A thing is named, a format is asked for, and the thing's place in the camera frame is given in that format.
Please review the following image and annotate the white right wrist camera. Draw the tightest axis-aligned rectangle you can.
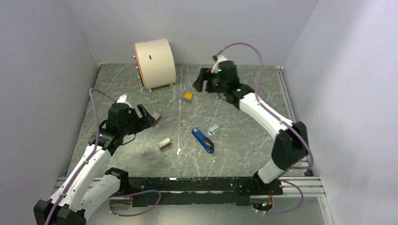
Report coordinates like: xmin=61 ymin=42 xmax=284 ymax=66
xmin=211 ymin=54 xmax=228 ymax=73

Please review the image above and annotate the aluminium front rail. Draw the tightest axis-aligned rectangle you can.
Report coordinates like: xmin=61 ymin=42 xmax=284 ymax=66
xmin=52 ymin=175 xmax=326 ymax=199

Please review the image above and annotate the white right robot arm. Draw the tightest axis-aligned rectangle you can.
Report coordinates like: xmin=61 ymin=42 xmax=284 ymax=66
xmin=193 ymin=60 xmax=309 ymax=194

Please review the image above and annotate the blue black stapler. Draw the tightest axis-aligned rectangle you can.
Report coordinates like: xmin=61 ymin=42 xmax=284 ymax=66
xmin=191 ymin=127 xmax=214 ymax=154

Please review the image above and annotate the aluminium right side rail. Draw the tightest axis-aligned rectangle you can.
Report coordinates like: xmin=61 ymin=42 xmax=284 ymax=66
xmin=275 ymin=66 xmax=314 ymax=177

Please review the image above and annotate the beige brown small box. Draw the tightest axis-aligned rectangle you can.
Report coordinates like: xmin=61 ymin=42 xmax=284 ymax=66
xmin=158 ymin=138 xmax=172 ymax=151

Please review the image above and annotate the aluminium rail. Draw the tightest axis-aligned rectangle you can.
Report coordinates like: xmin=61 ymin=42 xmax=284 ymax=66
xmin=275 ymin=66 xmax=314 ymax=177
xmin=52 ymin=175 xmax=326 ymax=199

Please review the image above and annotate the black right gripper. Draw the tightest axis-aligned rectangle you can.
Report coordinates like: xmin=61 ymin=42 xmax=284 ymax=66
xmin=191 ymin=68 xmax=227 ymax=94

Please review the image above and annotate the yellow grey small box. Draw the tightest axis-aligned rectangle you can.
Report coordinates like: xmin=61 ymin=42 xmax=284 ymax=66
xmin=182 ymin=92 xmax=193 ymax=102

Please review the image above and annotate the light blue small box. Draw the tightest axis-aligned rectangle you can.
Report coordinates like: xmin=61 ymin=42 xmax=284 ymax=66
xmin=208 ymin=124 xmax=220 ymax=135

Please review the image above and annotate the red white staple box sleeve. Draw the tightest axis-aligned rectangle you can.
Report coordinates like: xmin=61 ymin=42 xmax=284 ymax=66
xmin=152 ymin=112 xmax=161 ymax=127

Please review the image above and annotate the beige cylindrical drum device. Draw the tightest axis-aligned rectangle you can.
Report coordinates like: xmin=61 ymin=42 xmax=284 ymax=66
xmin=133 ymin=38 xmax=176 ymax=93

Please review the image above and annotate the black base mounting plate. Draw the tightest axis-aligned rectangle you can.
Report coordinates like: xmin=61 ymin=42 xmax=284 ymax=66
xmin=129 ymin=177 xmax=283 ymax=207

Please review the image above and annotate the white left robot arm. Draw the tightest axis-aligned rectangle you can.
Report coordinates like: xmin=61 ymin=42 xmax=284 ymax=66
xmin=33 ymin=103 xmax=155 ymax=225

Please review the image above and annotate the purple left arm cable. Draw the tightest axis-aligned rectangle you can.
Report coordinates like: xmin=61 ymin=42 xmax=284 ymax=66
xmin=44 ymin=88 xmax=162 ymax=225

